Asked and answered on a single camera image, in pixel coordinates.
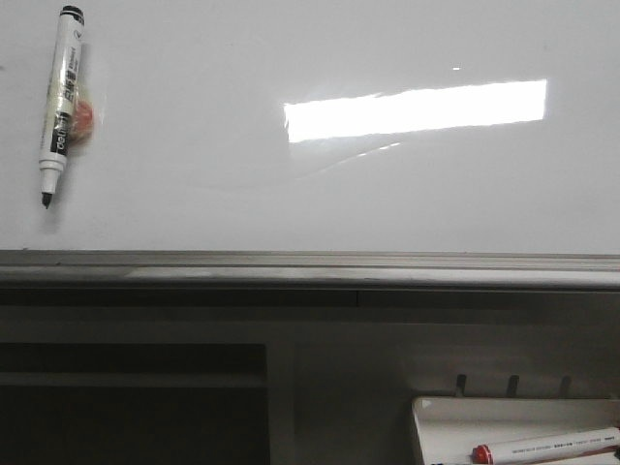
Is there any red capped white marker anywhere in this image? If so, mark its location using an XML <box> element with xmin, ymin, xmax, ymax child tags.
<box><xmin>472</xmin><ymin>427</ymin><xmax>619</xmax><ymax>464</ymax></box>

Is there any white whiteboard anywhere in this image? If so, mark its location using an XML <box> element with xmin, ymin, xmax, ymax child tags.
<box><xmin>1</xmin><ymin>1</ymin><xmax>619</xmax><ymax>289</ymax></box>

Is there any white plastic marker tray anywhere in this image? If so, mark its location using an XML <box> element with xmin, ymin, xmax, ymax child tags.
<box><xmin>412</xmin><ymin>397</ymin><xmax>619</xmax><ymax>464</ymax></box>

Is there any black and white whiteboard marker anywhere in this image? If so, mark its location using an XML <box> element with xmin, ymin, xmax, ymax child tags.
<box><xmin>39</xmin><ymin>5</ymin><xmax>85</xmax><ymax>208</ymax></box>

